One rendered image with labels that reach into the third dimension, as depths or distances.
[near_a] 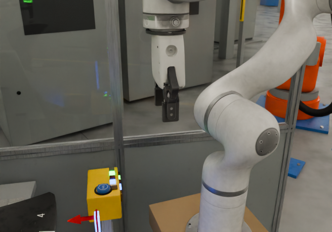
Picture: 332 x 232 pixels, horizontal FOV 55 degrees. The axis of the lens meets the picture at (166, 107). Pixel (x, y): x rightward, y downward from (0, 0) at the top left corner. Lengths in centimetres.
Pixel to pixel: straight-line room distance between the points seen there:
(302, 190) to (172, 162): 171
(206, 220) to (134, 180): 74
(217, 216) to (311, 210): 203
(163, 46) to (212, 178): 37
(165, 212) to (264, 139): 47
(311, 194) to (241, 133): 238
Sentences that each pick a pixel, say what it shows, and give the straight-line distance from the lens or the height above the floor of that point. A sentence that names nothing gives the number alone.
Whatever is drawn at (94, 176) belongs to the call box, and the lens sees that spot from 110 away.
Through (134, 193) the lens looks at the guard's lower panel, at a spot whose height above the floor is 71.
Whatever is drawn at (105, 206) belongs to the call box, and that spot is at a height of 104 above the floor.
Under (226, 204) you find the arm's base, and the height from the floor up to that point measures 116.
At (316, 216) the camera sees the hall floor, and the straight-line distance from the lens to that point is 281.
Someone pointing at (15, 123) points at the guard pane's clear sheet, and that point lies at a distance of 147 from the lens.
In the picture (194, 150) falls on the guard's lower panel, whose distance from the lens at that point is 156.
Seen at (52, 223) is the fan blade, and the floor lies 117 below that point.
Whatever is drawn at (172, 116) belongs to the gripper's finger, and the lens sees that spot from 60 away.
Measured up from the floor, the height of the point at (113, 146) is 98.
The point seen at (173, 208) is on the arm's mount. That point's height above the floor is 100.
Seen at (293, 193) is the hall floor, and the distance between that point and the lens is 299.
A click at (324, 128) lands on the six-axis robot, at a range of 422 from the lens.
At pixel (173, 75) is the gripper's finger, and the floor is 151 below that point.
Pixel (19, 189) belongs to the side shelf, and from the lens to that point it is 150.
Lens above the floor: 167
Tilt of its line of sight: 22 degrees down
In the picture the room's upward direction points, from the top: straight up
